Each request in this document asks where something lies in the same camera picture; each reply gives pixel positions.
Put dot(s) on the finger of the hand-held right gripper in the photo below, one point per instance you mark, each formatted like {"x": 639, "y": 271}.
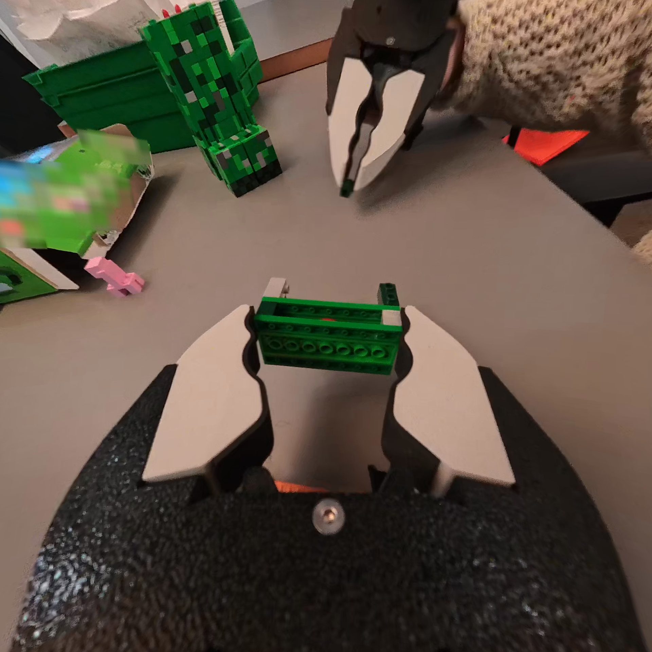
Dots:
{"x": 397, "y": 117}
{"x": 344, "y": 112}

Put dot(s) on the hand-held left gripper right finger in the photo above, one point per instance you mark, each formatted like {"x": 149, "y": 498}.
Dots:
{"x": 448, "y": 407}

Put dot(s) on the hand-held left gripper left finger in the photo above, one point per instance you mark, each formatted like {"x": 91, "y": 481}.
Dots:
{"x": 209, "y": 407}

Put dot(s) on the small dark green lego piece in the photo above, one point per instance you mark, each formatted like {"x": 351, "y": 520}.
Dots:
{"x": 388, "y": 294}
{"x": 348, "y": 187}

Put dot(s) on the green lego assembly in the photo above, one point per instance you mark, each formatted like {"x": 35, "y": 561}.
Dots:
{"x": 326, "y": 346}

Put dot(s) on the person's right forearm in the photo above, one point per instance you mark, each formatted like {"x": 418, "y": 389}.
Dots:
{"x": 550, "y": 56}

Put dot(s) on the green pixelated lego figure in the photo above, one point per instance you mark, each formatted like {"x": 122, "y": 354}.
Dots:
{"x": 214, "y": 102}

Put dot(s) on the pink lego figure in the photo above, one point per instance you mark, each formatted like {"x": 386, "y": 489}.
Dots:
{"x": 114, "y": 275}

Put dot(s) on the green lego box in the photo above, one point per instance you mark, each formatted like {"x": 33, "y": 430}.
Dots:
{"x": 30, "y": 285}

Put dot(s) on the person's right hand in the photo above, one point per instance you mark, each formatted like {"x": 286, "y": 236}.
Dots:
{"x": 455, "y": 56}

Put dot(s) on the orange brick separator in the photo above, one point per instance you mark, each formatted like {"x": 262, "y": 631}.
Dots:
{"x": 295, "y": 487}

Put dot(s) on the red object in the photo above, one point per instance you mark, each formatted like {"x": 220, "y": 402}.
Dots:
{"x": 545, "y": 142}

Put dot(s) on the green checkered box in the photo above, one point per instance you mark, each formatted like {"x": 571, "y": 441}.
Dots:
{"x": 102, "y": 86}

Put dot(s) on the crumpled white paper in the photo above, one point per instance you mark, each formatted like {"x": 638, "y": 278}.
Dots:
{"x": 76, "y": 25}

